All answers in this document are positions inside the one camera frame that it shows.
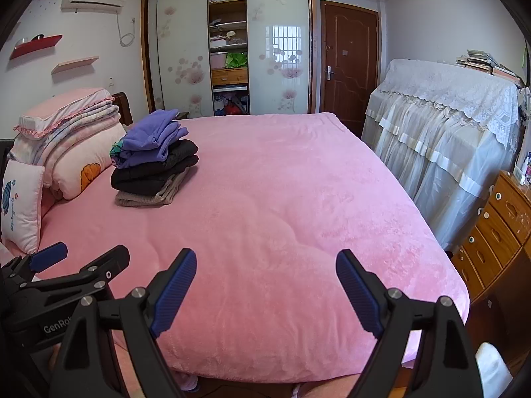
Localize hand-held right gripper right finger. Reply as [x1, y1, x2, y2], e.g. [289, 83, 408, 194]
[336, 249, 484, 398]

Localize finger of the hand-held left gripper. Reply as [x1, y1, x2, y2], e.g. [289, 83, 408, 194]
[19, 244, 131, 295]
[0, 241, 69, 276]

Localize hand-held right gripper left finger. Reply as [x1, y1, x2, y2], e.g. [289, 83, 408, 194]
[49, 248, 197, 398]

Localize purple zip hoodie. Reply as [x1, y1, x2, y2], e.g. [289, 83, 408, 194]
[109, 109, 189, 170]

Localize white embroidered cushion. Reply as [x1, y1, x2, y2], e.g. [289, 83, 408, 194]
[0, 160, 45, 255]

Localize pink quilt with orange print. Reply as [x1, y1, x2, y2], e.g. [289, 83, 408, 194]
[43, 122, 127, 200]

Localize beige knit sweater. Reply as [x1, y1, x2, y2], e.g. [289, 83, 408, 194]
[115, 168, 192, 208]

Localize black puffer jacket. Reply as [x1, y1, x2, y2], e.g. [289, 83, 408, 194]
[111, 140, 200, 195]

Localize pink fleece bed blanket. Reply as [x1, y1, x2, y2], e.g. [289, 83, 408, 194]
[37, 112, 471, 384]

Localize stack of folded quilts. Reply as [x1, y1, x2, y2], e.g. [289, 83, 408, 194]
[13, 87, 121, 166]

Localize wooden chest of drawers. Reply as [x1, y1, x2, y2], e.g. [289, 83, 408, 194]
[450, 169, 531, 305]

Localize dark wooden headboard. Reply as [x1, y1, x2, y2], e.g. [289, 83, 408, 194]
[112, 92, 134, 127]

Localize bottles on dresser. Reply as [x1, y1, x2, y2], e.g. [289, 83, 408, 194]
[513, 151, 531, 185]

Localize brown wooden door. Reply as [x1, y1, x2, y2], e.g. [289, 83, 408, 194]
[319, 0, 380, 137]

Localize floral sliding door wardrobe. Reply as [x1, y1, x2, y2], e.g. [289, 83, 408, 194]
[141, 0, 316, 119]

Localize stack of books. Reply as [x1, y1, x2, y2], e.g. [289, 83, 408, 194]
[456, 49, 525, 89]

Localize light wooden wall shelf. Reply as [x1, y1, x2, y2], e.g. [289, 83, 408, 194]
[51, 55, 100, 75]

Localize red wall shelf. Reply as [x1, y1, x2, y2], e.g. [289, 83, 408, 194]
[9, 34, 63, 61]

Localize white air conditioner cable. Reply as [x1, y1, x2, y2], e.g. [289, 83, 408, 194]
[117, 10, 137, 47]

